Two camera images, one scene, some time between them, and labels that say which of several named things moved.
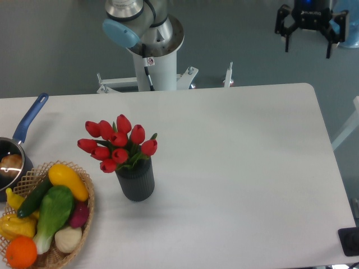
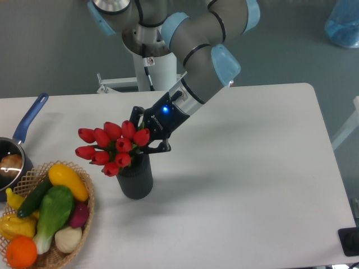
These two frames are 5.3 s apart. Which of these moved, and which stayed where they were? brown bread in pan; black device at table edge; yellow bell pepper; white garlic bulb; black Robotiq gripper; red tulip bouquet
Moved: black Robotiq gripper; red tulip bouquet
Stayed: white garlic bulb; brown bread in pan; yellow bell pepper; black device at table edge
